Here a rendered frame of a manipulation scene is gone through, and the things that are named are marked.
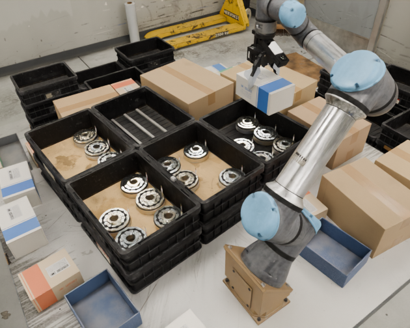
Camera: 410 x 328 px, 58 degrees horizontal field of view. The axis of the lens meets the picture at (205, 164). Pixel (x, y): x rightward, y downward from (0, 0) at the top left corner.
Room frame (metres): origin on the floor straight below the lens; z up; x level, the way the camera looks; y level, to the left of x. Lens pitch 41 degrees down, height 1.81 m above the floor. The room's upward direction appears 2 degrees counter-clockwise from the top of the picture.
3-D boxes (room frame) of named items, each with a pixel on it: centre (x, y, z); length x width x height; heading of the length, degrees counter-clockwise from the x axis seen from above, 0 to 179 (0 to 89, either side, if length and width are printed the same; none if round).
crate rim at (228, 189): (1.06, 0.02, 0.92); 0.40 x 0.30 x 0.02; 39
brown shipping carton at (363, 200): (0.93, -0.61, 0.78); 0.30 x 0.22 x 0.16; 27
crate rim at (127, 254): (0.88, 0.25, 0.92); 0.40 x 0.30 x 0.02; 39
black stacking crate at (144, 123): (1.38, 0.27, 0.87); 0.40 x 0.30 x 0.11; 39
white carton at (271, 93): (1.27, -0.24, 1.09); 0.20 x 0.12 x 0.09; 33
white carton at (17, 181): (1.12, 0.78, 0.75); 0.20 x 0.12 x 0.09; 28
